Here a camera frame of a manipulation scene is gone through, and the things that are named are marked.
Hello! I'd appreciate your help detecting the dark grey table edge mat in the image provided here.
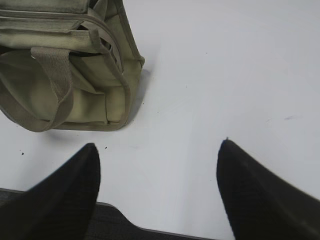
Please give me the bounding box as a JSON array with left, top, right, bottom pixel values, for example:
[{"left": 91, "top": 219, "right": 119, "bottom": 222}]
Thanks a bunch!
[{"left": 0, "top": 187, "right": 236, "bottom": 240}]

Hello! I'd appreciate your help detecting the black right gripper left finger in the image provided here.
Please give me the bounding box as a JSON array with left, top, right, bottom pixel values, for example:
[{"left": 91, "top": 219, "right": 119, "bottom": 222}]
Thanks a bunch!
[{"left": 0, "top": 143, "right": 101, "bottom": 240}]

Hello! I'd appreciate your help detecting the yellow canvas bag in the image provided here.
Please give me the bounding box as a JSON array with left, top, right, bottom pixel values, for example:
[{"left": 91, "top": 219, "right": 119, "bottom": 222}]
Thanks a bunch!
[{"left": 0, "top": 0, "right": 145, "bottom": 132}]

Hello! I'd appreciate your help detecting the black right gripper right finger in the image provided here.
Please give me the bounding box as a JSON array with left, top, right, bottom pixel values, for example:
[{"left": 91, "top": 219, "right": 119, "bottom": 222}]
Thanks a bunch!
[{"left": 216, "top": 139, "right": 320, "bottom": 240}]

